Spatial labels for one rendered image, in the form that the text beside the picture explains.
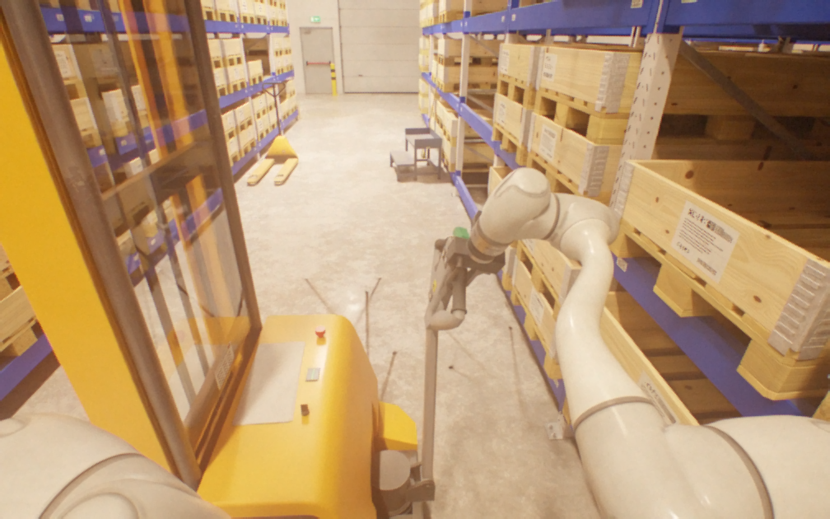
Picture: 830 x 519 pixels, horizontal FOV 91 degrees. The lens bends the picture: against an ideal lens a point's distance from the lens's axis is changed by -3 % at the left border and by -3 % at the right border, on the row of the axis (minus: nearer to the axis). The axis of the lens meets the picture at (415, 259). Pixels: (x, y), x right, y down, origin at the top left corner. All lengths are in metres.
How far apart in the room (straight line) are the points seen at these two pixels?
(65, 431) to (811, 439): 0.76
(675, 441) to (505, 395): 2.20
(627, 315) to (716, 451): 1.52
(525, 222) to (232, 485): 0.97
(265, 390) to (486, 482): 1.25
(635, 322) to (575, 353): 1.49
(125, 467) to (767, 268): 1.21
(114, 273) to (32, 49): 0.37
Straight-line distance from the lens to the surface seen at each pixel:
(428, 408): 1.51
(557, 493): 2.36
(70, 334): 1.07
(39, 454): 0.55
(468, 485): 2.30
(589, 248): 0.86
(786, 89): 2.31
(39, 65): 0.86
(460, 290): 1.07
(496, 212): 0.85
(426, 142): 6.21
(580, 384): 0.58
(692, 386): 1.92
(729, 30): 3.13
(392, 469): 1.79
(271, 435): 1.36
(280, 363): 1.57
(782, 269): 1.20
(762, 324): 1.25
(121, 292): 0.96
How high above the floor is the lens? 1.90
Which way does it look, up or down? 28 degrees down
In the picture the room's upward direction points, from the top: 1 degrees clockwise
